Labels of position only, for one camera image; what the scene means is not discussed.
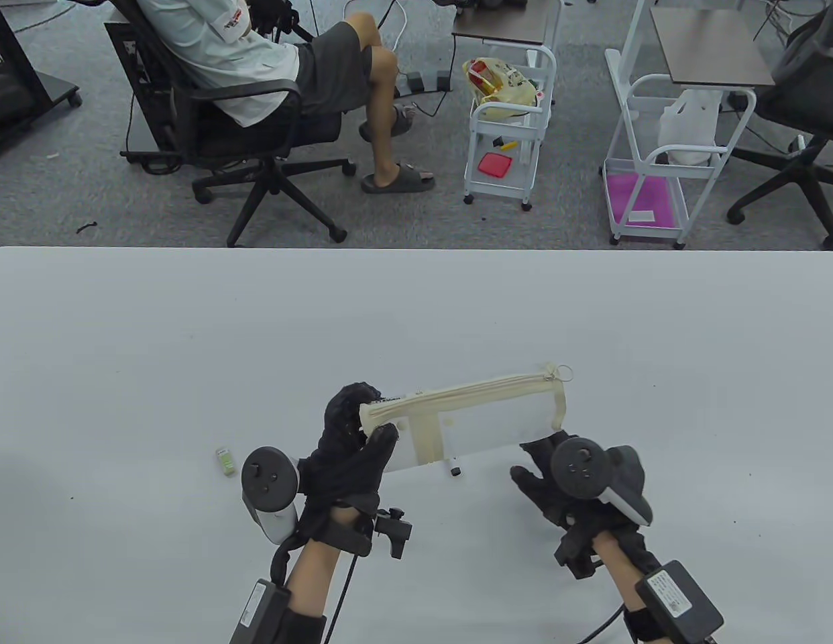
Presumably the person's right hand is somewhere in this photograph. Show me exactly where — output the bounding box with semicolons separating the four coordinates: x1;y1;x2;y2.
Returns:
510;431;659;571

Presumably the person's left hand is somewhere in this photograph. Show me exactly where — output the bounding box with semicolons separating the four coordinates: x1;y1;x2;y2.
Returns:
297;382;400;539

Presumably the translucent cream-trimmed pencil pouch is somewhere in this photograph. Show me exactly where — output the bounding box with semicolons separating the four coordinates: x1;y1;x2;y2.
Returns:
358;362;575;476

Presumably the black box on right forearm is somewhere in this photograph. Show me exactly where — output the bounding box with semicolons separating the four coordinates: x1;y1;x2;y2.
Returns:
635;560;724;644

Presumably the person's left forearm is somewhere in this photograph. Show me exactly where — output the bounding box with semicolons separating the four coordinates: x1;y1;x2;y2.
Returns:
282;506;357;644

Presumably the person's right forearm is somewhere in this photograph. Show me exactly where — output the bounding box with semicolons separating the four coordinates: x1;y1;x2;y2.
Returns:
591;533;665;644

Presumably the black box on left forearm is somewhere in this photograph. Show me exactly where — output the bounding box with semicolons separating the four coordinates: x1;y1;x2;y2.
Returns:
229;579;290;644

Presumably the white and black right controller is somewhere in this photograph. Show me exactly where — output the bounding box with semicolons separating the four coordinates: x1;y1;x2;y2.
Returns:
549;436;654;526

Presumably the white and black controller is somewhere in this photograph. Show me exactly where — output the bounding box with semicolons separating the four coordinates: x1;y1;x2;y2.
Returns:
549;436;654;526
241;446;300;545

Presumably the white and black left controller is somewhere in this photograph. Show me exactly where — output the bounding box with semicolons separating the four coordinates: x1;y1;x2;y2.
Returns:
241;446;300;545

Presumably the large white rolling cart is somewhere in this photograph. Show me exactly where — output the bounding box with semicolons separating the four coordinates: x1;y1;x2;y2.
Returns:
603;48;758;250

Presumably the small white rolling cart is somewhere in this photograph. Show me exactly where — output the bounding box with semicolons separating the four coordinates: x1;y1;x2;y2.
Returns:
463;40;558;212

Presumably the grey slipper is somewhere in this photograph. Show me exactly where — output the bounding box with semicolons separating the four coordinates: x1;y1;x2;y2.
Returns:
361;161;436;195
359;104;415;143

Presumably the magenta mat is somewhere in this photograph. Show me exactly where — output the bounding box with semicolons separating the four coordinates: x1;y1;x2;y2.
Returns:
606;173;679;229

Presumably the white plastic bag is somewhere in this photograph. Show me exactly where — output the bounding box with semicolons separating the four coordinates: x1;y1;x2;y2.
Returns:
659;91;726;166

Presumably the grey foot pedal strip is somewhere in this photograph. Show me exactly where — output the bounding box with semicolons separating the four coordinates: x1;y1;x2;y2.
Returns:
396;70;454;98

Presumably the yellow plastic bag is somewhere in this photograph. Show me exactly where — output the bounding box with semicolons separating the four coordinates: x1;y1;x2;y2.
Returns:
463;58;545;121

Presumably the black computer tower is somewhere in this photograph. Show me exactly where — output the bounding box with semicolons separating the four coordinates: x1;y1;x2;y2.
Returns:
105;20;169;158

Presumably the black mesh office chair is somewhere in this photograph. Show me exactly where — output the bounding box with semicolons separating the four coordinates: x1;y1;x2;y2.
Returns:
726;0;833;252

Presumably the large brown top desk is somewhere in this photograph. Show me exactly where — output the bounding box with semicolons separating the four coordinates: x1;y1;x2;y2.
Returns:
618;0;776;121

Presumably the black rolling stand base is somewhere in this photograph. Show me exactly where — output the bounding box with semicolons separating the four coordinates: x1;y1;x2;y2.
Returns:
0;0;82;172

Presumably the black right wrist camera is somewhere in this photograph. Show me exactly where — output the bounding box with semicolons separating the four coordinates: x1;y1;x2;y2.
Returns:
554;520;602;580

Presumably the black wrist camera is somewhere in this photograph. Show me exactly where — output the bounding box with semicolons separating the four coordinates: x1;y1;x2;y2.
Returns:
554;520;602;580
372;508;413;561

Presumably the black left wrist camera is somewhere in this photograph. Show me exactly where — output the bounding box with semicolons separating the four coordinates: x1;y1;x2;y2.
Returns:
372;508;413;561

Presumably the black left coiled cord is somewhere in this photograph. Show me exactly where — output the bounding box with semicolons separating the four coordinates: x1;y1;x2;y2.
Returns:
269;517;310;584

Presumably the black left camera cable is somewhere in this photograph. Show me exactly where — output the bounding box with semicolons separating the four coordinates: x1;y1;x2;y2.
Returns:
323;553;358;644

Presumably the black camera cable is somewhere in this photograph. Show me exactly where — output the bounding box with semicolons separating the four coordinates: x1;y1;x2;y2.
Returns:
577;604;625;644
323;553;358;644

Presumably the black right camera cable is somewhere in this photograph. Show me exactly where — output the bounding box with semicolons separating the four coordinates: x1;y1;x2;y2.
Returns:
577;604;625;644

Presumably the black left forearm strap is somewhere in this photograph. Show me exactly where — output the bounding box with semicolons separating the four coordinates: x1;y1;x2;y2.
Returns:
276;607;328;644

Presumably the black forearm strap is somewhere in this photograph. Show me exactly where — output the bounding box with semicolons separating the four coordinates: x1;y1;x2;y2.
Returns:
276;607;328;644
623;606;652;644

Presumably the black right forearm strap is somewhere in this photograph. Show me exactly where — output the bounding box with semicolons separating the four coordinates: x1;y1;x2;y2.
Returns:
623;606;652;644

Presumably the white floor cable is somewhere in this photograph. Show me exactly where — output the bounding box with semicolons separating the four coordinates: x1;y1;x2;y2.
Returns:
343;0;408;51

